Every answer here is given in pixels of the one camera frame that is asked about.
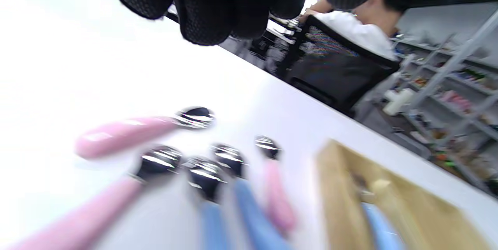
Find person's left hand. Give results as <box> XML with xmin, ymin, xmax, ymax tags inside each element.
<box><xmin>107</xmin><ymin>0</ymin><xmax>389</xmax><ymax>46</ymax></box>

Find metal shelving rack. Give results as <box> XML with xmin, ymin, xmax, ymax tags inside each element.
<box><xmin>389</xmin><ymin>9</ymin><xmax>498</xmax><ymax>196</ymax></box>

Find black mesh office chair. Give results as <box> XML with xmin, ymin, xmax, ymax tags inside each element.
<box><xmin>278</xmin><ymin>16</ymin><xmax>401</xmax><ymax>114</ymax></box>

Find blue handled baby spoon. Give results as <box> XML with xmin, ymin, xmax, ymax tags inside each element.
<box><xmin>187</xmin><ymin>158</ymin><xmax>231</xmax><ymax>250</ymax></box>
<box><xmin>212</xmin><ymin>144</ymin><xmax>292</xmax><ymax>250</ymax></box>
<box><xmin>350</xmin><ymin>172</ymin><xmax>405</xmax><ymax>250</ymax></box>

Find pink handled baby spoon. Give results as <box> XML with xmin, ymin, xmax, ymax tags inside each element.
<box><xmin>76</xmin><ymin>106</ymin><xmax>215</xmax><ymax>160</ymax></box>
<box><xmin>255</xmin><ymin>136</ymin><xmax>298</xmax><ymax>237</ymax></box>
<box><xmin>8</xmin><ymin>145</ymin><xmax>183</xmax><ymax>250</ymax></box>

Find white cylindrical bottle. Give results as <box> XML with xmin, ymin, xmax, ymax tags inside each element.
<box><xmin>383</xmin><ymin>88</ymin><xmax>415</xmax><ymax>116</ymax></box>

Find wooden cutlery tray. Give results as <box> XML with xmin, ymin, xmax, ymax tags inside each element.
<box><xmin>316</xmin><ymin>139</ymin><xmax>493</xmax><ymax>250</ymax></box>

